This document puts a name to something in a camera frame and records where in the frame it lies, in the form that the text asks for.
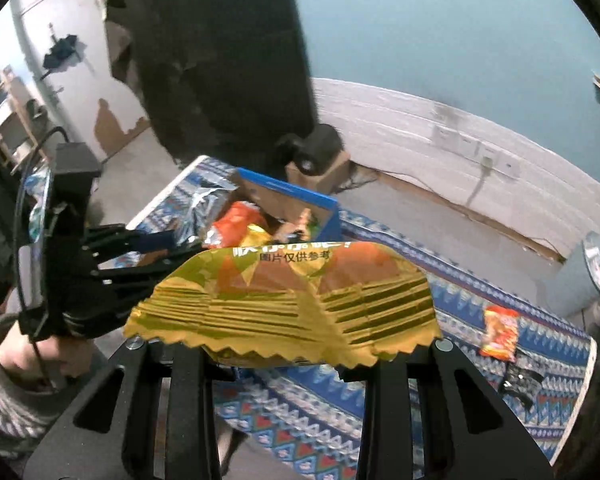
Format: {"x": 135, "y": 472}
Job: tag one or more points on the person's left forearm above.
{"x": 10, "y": 410}

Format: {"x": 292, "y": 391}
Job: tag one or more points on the large dark cabinet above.
{"x": 220, "y": 60}

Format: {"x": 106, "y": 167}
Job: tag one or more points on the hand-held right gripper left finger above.
{"x": 190, "y": 385}

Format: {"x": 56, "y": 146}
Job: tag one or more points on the wooden shelf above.
{"x": 5, "y": 110}

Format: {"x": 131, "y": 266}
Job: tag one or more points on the black folded umbrella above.
{"x": 62, "y": 52}

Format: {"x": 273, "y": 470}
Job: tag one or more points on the person's left hand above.
{"x": 20, "y": 360}

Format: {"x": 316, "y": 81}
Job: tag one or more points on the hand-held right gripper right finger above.
{"x": 395, "y": 390}

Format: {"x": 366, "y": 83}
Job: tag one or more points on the small black snack packet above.
{"x": 520, "y": 380}

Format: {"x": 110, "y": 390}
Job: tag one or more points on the small orange patterned packet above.
{"x": 500, "y": 332}

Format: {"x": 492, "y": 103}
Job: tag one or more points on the black rounded device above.
{"x": 315, "y": 147}

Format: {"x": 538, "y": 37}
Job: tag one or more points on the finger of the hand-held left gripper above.
{"x": 145, "y": 267}
{"x": 152, "y": 241}

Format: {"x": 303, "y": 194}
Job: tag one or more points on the small brown cardboard box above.
{"x": 330, "y": 172}

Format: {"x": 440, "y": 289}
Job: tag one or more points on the white wall socket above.
{"x": 444, "y": 137}
{"x": 469, "y": 145}
{"x": 512, "y": 166}
{"x": 495, "y": 152}

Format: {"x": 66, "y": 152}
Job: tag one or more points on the white door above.
{"x": 80, "y": 110}

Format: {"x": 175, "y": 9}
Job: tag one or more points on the orange snack bag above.
{"x": 237, "y": 225}

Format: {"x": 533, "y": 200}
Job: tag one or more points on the yellow snack bag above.
{"x": 280, "y": 300}

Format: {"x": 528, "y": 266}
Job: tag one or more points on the blue cardboard box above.
{"x": 290, "y": 192}

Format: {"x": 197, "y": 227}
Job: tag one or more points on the grey trash bin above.
{"x": 575, "y": 280}

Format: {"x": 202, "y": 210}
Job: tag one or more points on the silver foil snack packet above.
{"x": 205, "y": 205}

